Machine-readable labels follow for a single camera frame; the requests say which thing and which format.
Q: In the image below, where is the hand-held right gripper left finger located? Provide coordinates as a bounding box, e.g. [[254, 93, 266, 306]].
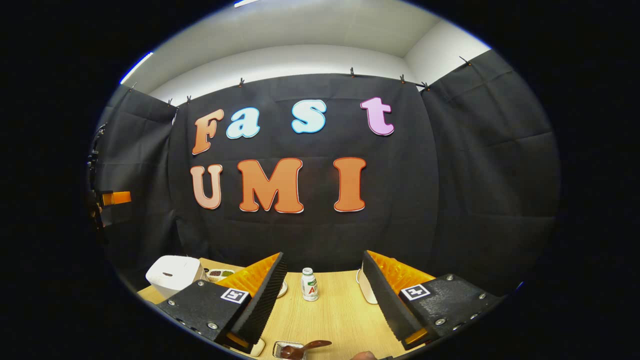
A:
[[157, 251, 288, 353]]

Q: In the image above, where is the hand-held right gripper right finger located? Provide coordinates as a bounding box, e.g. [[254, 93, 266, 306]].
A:
[[362, 250, 503, 351]]

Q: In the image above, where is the metal wire chopstick holder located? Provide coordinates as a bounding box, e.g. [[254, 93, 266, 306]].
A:
[[272, 341, 307, 360]]

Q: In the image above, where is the brown wooden spoon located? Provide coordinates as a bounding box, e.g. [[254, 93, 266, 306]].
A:
[[280, 340, 333, 360]]

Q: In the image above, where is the white rice cooker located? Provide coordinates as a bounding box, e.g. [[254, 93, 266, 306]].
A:
[[145, 255, 205, 300]]

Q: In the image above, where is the white toaster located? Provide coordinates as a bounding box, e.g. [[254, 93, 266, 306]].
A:
[[356, 267, 378, 305]]

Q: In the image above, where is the white drink bottle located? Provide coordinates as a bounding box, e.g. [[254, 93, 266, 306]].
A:
[[300, 267, 320, 302]]

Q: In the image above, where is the black backdrop cloth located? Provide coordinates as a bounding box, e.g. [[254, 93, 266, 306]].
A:
[[92, 49, 560, 296]]

